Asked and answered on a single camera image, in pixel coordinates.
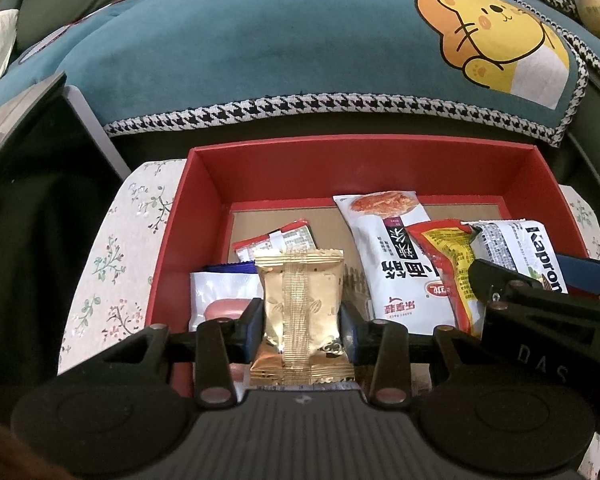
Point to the teal lion print sofa cover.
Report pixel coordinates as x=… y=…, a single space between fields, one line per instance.
x=280 y=35

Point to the white noodle snack packet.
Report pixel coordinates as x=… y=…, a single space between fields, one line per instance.
x=385 y=260

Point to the red yellow snack packet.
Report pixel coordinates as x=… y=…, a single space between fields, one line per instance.
x=450 y=265

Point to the blue wafer packet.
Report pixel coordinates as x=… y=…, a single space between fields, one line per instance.
x=230 y=268

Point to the green sofa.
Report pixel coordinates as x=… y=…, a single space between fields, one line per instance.
x=330 y=122

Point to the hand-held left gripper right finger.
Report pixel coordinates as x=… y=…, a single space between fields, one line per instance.
x=350 y=332

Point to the red cardboard box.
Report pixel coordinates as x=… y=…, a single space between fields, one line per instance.
x=355 y=170

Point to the floral tablecloth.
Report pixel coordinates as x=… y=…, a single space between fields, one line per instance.
x=120 y=260

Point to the dark grey side table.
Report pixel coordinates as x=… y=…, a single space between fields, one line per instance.
x=10 y=115

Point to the red white long packet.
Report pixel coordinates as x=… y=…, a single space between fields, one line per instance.
x=275 y=242

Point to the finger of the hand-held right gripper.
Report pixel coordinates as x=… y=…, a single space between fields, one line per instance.
x=580 y=272
x=485 y=275

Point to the clear sausage packet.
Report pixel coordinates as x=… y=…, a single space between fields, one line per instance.
x=215 y=290

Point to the gold biscuit packet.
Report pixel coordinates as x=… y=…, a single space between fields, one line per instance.
x=300 y=305

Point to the white black lettered packet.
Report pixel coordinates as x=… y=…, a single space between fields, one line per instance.
x=520 y=245

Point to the green sofa cushion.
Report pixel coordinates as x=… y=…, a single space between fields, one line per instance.
x=55 y=15

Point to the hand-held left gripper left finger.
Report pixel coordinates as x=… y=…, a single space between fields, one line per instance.
x=252 y=327

